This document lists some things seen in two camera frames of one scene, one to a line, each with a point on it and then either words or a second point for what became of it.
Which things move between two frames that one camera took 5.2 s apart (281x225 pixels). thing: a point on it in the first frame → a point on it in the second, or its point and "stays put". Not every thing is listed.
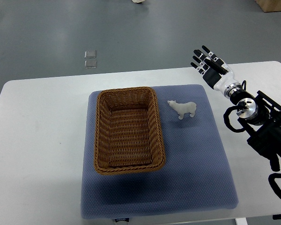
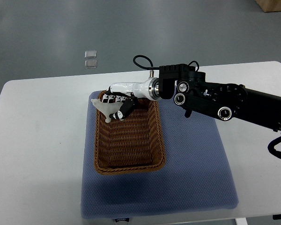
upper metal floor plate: [90, 54] stays put
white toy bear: [182, 108] → [106, 108]
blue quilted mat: [197, 175] stays put
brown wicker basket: [128, 133] stays put
